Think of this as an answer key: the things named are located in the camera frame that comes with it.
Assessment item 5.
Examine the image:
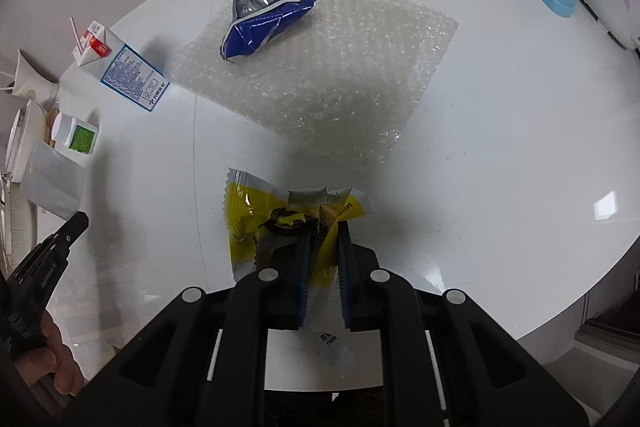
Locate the white blue milk carton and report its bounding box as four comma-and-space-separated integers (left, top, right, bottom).
69, 17, 171, 113

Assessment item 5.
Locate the person's left hand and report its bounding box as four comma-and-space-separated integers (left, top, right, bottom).
12, 308, 86, 396

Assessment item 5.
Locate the wooden coaster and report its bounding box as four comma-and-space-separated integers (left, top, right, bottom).
43, 108, 60, 144

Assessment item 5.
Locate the yellow snack wrapper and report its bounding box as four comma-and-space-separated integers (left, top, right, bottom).
220, 167, 375, 369

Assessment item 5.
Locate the blue foil snack bag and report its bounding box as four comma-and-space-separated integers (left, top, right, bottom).
218, 0, 320, 62

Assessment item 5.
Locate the bubble wrap sheet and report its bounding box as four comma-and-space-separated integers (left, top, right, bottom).
170, 0, 460, 166

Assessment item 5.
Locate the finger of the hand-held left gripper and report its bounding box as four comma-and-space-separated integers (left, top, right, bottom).
37, 211, 90, 259

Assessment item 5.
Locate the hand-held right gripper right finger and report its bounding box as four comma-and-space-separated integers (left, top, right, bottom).
336, 221, 590, 427

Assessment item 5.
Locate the white flared cup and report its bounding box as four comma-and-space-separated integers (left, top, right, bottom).
9, 49, 61, 100

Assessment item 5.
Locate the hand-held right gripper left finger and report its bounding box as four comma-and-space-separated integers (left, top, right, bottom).
60, 226, 314, 427

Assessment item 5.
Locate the white bowl black rim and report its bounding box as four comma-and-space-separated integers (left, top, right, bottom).
3, 99, 51, 184

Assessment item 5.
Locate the white pill bottle green label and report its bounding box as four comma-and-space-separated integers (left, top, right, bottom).
51, 111, 100, 156

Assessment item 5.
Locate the small clear plastic bag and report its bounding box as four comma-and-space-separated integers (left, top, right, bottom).
20, 140, 89, 219

